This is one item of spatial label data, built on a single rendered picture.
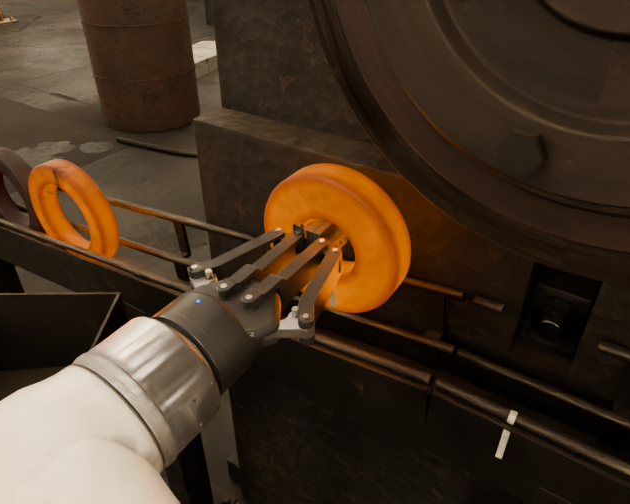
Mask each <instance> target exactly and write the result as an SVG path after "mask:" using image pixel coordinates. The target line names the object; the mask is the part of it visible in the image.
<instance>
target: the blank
mask: <svg viewBox="0 0 630 504"><path fill-rule="evenodd" d="M316 218H318V219H324V220H327V221H329V222H331V223H333V224H335V225H336V226H337V227H339V228H340V229H341V230H342V231H343V232H344V233H345V234H346V236H347V237H348V239H349V240H350V242H351V244H352V246H353V249H354V253H355V261H354V262H350V261H344V260H342V274H341V276H340V278H339V280H338V282H337V284H336V285H335V287H334V289H333V291H332V293H331V295H330V297H329V299H328V301H327V303H326V304H325V306H326V307H328V308H331V309H334V310H337V311H341V312H347V313H360V312H366V311H369V310H372V309H375V308H377V307H379V306H380V305H382V304H383V303H384V302H386V301H387V300H388V299H389V297H390V296H391V295H392V294H393V292H394V291H395V290H396V289H397V288H398V286H399V285H400V284H401V283H402V281H403V280H404V278H405V276H406V274H407V272H408V269H409V266H410V260H411V242H410V237H409V233H408V229H407V226H406V224H405V221H404V219H403V217H402V215H401V213H400V211H399V209H398V208H397V206H396V205H395V203H394V202H393V201H392V199H391V198H390V197H389V196H388V195H387V193H386V192H385V191H384V190H383V189H382V188H381V187H379V186H378V185H377V184H376V183H375V182H374V181H372V180H371V179H369V178H368V177H366V176H365V175H363V174H361V173H360V172H358V171H356V170H353V169H351V168H348V167H345V166H342V165H337V164H329V163H320V164H313V165H309V166H306V167H304V168H302V169H300V170H298V171H297V172H295V173H294V174H292V175H291V176H290V177H288V178H287V179H285V180H284V181H282V182H281V183H280V184H278V185H277V186H276V188H275V189H274V190H273V191H272V193H271V195H270V197H269V199H268V201H267V204H266V207H265V213H264V228H265V233H267V232H269V231H271V230H273V229H275V228H283V229H284V230H285V233H292V232H293V224H295V223H302V224H303V225H304V227H305V226H306V225H308V224H309V223H310V222H311V221H312V220H314V219H316Z"/></svg>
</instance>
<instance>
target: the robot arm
mask: <svg viewBox="0 0 630 504"><path fill-rule="evenodd" d="M347 240H348V237H347V236H346V234H345V233H344V232H343V231H342V230H341V229H340V228H339V227H337V226H336V225H335V224H333V223H331V222H329V221H327V220H324V219H318V218H317V219H314V220H312V221H311V222H310V223H309V224H308V225H306V226H305V227H304V225H303V224H302V223H295V224H293V232H292V233H285V230H284V229H283V228H275V229H273V230H271V231H269V232H267V233H265V234H263V235H261V236H259V237H257V238H255V239H253V240H251V241H249V242H247V243H245V244H243V245H241V246H239V247H237V248H235V249H233V250H231V251H229V252H227V253H225V254H223V255H221V256H219V257H217V258H214V259H212V260H209V261H205V262H201V263H197V264H193V265H190V266H189V267H188V274H189V279H190V283H191V288H192V291H189V292H185V293H183V294H181V295H180V296H179V297H177V298H176V299H175V300H174V301H172V302H171V303H170V304H168V305H167V306H166V307H164V308H163V309H162V310H160V311H159V312H158V313H156V314H155V315H154V316H152V317H151V318H149V317H137V318H134V319H132V320H130V321H129V322H128V323H126V324H125V325H124V326H122V327H121V328H119V329H118V330H117V331H115V332H114V333H113V334H111V335H110V336H109V337H107V338H106V339H105V340H103V341H102V342H101V343H99V344H98V345H96V346H95V347H94V348H92V349H91V350H90V351H88V352H87V353H83V354H82V355H81V356H79V357H78V358H76V359H75V360H74V362H73V363H72V364H71V365H69V366H68V367H66V368H64V369H63V370H61V371H60V372H58V373H57V374H55V375H53V376H51V377H49V378H47V379H45V380H43V381H41V382H38V383H36V384H33V385H30V386H28V387H25V388H22V389H20V390H18V391H16V392H15V393H13V394H11V395H10V396H8V397H6V398H5V399H3V400H1V401H0V504H181V503H180V502H179V501H178V499H177V498H176V497H175V496H174V494H173V493H172V492H171V490H170V489H169V487H168V486H167V484H166V483H165V482H164V480H163V479H162V477H161V476H160V473H161V472H162V471H163V470H164V469H165V467H168V466H169V465H171V464H172V463H173V462H174V460H175V459H176V458H177V456H178V454H179V453H180V452H181V451H182V450H183V449H184V448H185V447H186V446H187V445H188V444H189V443H190V442H191V441H192V440H193V439H194V438H195V437H196V435H197V434H198V433H199V432H200V431H201V430H202V429H203V428H204V427H205V426H206V425H207V424H208V423H209V422H210V421H211V420H212V419H213V418H214V417H215V416H216V415H217V413H218V411H219V409H220V405H221V398H220V396H221V395H222V394H223V393H224V392H225V391H226V390H227V389H228V388H229V387H230V386H231V385H232V384H233V383H234V382H235V381H236V380H237V379H238V378H239V377H240V376H241V375H242V374H243V373H244V372H245V371H246V370H247V369H248V368H249V367H250V365H251V364H252V362H253V360H254V359H255V357H256V356H257V354H258V353H259V352H260V351H262V350H264V349H266V348H268V347H271V346H273V345H275V344H276V343H277V342H278V340H279V339H280V338H295V337H299V342H300V344H302V345H304V346H309V345H312V344H313V343H314V341H315V323H316V322H317V320H318V318H319V316H320V314H321V312H322V310H323V308H324V306H325V304H326V303H327V301H328V299H329V297H330V295H331V293H332V291H333V289H334V287H335V285H336V284H337V282H338V280H339V278H340V276H341V274H342V250H341V248H342V247H343V246H344V245H345V244H346V243H347ZM271 243H273V248H271V246H270V244H271ZM308 283H309V284H308ZM307 284H308V286H307V287H306V289H305V291H304V292H303V294H302V296H301V298H300V301H299V304H298V307H297V306H294V307H292V312H290V313H289V315H288V317H287V318H286V319H284V320H281V314H282V313H283V312H284V311H285V309H286V307H287V304H288V302H289V301H290V300H291V299H292V298H293V297H294V296H295V295H296V294H298V293H299V292H300V291H301V290H302V289H303V288H304V287H305V286H306V285H307Z"/></svg>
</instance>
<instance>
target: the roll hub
mask: <svg viewBox="0 0 630 504"><path fill-rule="evenodd" d="M363 3H364V6H365V10H366V13H367V16H368V18H369V21H370V24H371V27H372V30H373V32H374V34H375V37H376V39H377V41H378V44H379V46H380V48H381V50H382V52H383V54H384V56H385V58H386V60H387V62H388V64H389V65H390V67H391V69H392V71H393V72H394V74H395V76H396V77H397V79H398V81H399V82H400V84H401V85H402V87H403V88H404V90H405V91H406V92H407V94H408V95H409V96H410V98H411V99H412V100H413V102H414V103H415V104H416V105H417V107H418V108H419V109H420V110H421V111H422V113H423V114H424V115H425V116H426V117H427V118H428V119H429V120H430V121H431V122H432V123H433V124H434V125H435V126H436V127H437V128H438V129H439V130H440V131H441V132H442V133H443V134H444V135H445V136H446V137H447V138H449V139H450V140H451V141H452V142H453V143H455V144H456V145H457V146H458V147H460V148H461V149H462V150H464V151H465V152H466V153H468V154H469V155H471V156H472V157H473V158H475V159H477V160H478V161H480V162H481V163H483V164H484V165H486V166H488V167H490V168H491V169H493V170H495V171H497V172H498V173H500V174H502V175H504V176H506V177H508V178H511V179H513V180H515V181H517V182H519V183H522V184H524V185H527V186H529V187H531V188H534V189H537V190H540V191H543V192H546V193H549V194H552V195H555V196H559V197H563V198H566V199H570V200H575V201H579V202H584V203H589V204H595V205H601V206H607V207H616V208H625V209H630V0H363ZM514 129H519V130H524V131H529V132H534V133H539V134H541V137H542V140H543V143H544V146H545V149H546V152H547V155H548V158H547V159H546V161H545V162H544V163H543V164H542V165H540V166H539V167H538V168H537V169H536V170H535V171H534V172H533V173H532V174H531V175H530V176H529V177H528V178H525V177H521V176H517V175H513V174H509V173H504V172H503V171H502V168H501V166H500V163H499V160H498V157H497V154H496V151H495V149H496V148H497V147H498V146H499V145H500V144H501V143H502V142H503V141H504V140H505V139H506V138H507V137H508V136H509V134H510V133H511V132H512V131H513V130H514Z"/></svg>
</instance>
